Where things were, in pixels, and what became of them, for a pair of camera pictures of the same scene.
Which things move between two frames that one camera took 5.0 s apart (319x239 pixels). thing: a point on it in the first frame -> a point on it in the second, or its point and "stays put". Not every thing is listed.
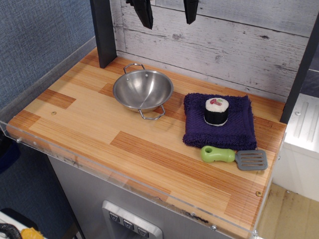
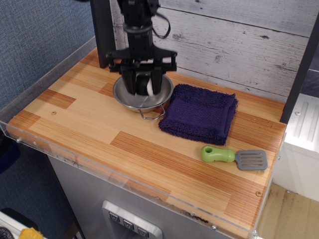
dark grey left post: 101,17 stays put
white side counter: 297,170 stays put
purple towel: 238,133 -> 199,114
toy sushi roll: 216,111 -> 143,84
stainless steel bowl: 143,90 stays put
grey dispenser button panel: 121,223 stays put
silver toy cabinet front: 85,193 stays put
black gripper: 143,10 -> 142,55
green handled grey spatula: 249,160 stays put
